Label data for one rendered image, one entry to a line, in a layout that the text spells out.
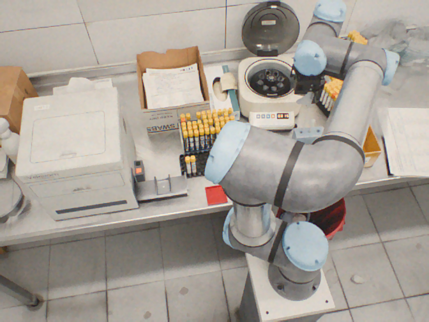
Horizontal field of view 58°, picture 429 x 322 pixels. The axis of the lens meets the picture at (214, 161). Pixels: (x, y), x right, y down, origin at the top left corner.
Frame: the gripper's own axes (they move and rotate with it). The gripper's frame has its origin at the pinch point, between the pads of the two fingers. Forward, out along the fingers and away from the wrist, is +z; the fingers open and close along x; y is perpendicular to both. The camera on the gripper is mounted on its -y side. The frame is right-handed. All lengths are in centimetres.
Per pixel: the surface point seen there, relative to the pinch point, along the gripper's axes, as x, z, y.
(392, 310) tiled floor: 43, 113, -56
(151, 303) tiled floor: 30, 113, 64
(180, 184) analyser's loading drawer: 13.6, 21.3, 42.4
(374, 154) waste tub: 10.0, 16.8, -23.2
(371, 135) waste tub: 2.3, 16.6, -24.6
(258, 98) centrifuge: -15.2, 13.7, 12.5
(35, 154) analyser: 16, -5, 80
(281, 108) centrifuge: -13.0, 17.2, 4.3
